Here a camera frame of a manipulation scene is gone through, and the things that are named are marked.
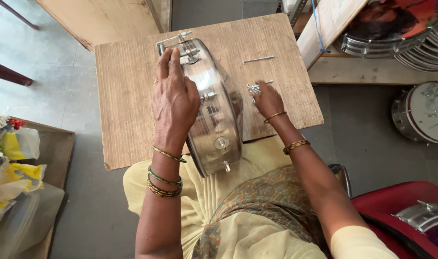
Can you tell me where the double gold bangle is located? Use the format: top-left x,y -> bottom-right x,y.
282,139 -> 311,155

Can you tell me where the light wooden plank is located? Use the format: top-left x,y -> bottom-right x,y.
35,0 -> 173,52

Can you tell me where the person's left hand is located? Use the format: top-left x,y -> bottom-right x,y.
152,47 -> 201,145

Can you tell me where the thin green gold bangle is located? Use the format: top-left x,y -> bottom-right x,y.
152,145 -> 187,164

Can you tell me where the stack of green gold bangles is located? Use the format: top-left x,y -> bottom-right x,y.
146,166 -> 183,198

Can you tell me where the loose steel tension rod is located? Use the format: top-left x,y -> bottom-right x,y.
243,55 -> 276,65

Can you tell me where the slotted metal angle bar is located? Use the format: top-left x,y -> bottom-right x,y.
276,0 -> 309,29

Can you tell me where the pale yellow sari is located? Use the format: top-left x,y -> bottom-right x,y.
123,135 -> 400,259

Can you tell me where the steel tension rod with hook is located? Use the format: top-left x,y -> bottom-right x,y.
156,30 -> 193,55

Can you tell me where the white-headed steel drum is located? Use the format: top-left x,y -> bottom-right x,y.
391,81 -> 438,145

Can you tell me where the chrome chair frame tube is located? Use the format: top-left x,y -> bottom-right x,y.
328,164 -> 353,199

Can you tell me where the dark wooden furniture leg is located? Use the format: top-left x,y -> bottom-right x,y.
0,58 -> 34,87
0,0 -> 40,31

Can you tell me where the blue cord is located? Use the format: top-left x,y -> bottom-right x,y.
311,0 -> 331,54

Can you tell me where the shiny steel drum shell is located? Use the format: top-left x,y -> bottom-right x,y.
156,37 -> 245,179

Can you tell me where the wooden shelf with drum stack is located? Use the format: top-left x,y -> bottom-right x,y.
297,0 -> 438,85

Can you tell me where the small wooden work table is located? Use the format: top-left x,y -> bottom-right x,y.
94,13 -> 324,171

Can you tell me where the bunch of steel tension hooks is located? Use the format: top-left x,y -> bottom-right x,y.
246,80 -> 274,96

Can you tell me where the person's right hand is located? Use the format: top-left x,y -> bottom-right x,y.
253,81 -> 287,121

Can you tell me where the purple-headed steel drum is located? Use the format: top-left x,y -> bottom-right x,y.
392,200 -> 438,253

